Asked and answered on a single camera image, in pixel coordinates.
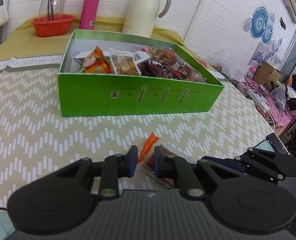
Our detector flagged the orange bun snack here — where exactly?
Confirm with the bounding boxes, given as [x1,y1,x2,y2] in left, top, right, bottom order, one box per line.
[138,132,196,187]

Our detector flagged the dark brown snack bag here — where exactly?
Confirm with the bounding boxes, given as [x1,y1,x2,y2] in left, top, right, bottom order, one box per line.
[139,60,206,83]

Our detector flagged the orange brown snack packet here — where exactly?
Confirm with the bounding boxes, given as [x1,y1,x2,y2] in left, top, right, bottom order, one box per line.
[141,47,178,66]

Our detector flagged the clear barcode snack packet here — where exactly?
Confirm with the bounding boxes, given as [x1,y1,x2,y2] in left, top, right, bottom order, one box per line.
[133,51,151,64]

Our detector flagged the pink dried snack bag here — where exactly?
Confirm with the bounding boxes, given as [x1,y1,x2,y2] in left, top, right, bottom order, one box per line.
[109,48,141,76]

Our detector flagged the white silver snack pouch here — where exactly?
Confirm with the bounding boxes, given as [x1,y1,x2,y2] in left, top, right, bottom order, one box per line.
[74,51,92,64]

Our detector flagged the white power strip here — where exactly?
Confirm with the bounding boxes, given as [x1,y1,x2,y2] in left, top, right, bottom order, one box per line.
[246,88,270,113]

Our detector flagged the green cardboard box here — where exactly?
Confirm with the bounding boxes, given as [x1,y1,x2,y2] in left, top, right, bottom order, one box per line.
[57,29,224,117]

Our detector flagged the brown cardboard box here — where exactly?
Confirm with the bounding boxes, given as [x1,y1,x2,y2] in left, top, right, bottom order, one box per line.
[253,62,280,89]

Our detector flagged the orange chips snack bag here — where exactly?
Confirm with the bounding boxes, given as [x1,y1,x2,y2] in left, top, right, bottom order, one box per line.
[79,46,113,74]

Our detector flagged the red plastic basket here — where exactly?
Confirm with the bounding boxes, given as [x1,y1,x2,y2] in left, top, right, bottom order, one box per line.
[31,14,76,37]

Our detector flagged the cream thermos jug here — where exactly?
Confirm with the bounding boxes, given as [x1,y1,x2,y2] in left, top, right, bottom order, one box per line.
[122,0,171,37]

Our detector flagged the yellow green tablecloth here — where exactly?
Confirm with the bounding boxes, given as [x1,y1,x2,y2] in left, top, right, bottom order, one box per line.
[0,15,211,71]

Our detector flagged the pink thermos bottle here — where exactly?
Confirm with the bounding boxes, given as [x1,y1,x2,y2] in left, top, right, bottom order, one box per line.
[79,0,100,30]

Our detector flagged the glass carafe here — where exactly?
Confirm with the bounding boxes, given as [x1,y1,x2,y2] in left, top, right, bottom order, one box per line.
[38,0,64,21]

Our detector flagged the black stirring stick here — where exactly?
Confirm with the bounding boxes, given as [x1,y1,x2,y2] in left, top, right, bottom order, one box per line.
[47,0,54,21]

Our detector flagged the blue round wall decoration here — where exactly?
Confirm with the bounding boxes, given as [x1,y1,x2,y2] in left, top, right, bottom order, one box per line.
[244,7,276,44]

